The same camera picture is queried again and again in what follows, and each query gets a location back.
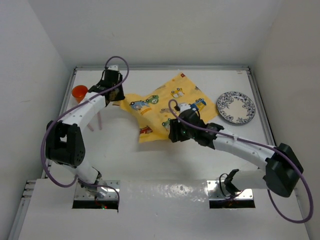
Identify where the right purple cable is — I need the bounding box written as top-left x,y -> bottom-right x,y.
168,99 -> 314,224

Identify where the pink handled fork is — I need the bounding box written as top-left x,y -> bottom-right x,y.
87,123 -> 94,132

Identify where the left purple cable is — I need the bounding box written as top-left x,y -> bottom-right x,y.
40,55 -> 130,213

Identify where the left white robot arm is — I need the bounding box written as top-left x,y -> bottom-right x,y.
40,67 -> 125,186

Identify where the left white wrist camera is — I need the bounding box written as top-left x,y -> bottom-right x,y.
106,64 -> 119,71

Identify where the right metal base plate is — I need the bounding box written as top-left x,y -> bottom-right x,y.
207,180 -> 255,201

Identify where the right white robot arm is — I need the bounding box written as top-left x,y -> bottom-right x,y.
169,109 -> 304,198

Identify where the purple cable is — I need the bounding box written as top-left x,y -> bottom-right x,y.
40,55 -> 130,213
168,99 -> 314,224

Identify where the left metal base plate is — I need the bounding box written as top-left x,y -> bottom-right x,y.
74,179 -> 121,201

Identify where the blue floral plate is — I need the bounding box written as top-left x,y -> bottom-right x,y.
216,91 -> 256,125

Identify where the orange mug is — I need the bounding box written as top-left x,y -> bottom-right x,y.
71,85 -> 88,104

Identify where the pink handled knife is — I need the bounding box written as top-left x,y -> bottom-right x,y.
97,112 -> 103,131

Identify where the yellow vehicle print placemat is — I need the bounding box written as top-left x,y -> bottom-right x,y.
113,72 -> 219,143

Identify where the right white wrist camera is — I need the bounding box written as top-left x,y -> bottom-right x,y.
174,103 -> 192,113

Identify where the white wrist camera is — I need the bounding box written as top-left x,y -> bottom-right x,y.
174,103 -> 192,113
106,64 -> 119,71

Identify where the metal base plate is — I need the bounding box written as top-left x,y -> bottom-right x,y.
207,180 -> 255,201
74,179 -> 121,201

